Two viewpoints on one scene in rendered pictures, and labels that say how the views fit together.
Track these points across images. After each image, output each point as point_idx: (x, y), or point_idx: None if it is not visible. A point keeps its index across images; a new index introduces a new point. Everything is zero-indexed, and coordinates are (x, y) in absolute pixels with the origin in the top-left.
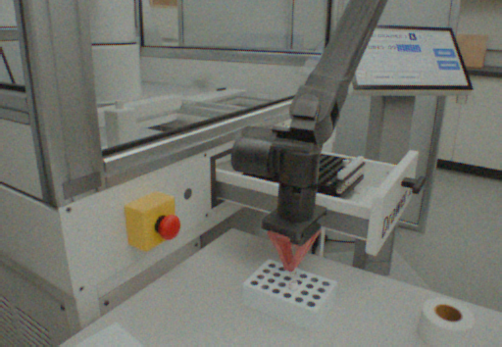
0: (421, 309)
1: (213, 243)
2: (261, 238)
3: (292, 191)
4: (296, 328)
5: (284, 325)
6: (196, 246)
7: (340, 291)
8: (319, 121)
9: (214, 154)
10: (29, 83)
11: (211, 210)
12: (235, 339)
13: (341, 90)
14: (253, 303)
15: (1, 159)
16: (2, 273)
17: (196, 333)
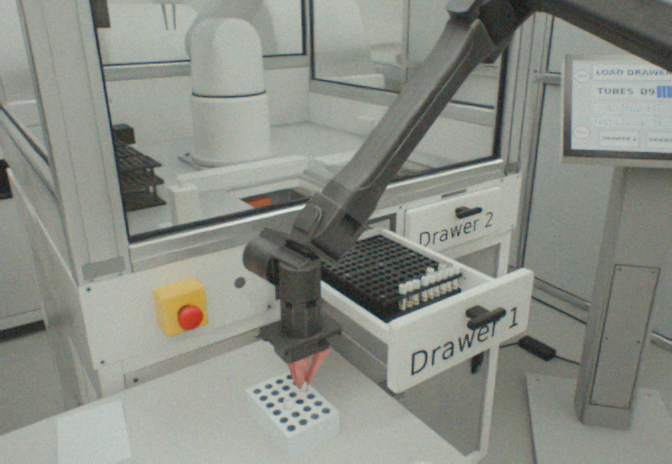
0: None
1: None
2: None
3: (285, 305)
4: (276, 450)
5: (267, 444)
6: (257, 338)
7: (355, 424)
8: (316, 235)
9: None
10: (53, 177)
11: (275, 301)
12: (212, 444)
13: (357, 201)
14: (252, 412)
15: (55, 232)
16: (74, 332)
17: (184, 428)
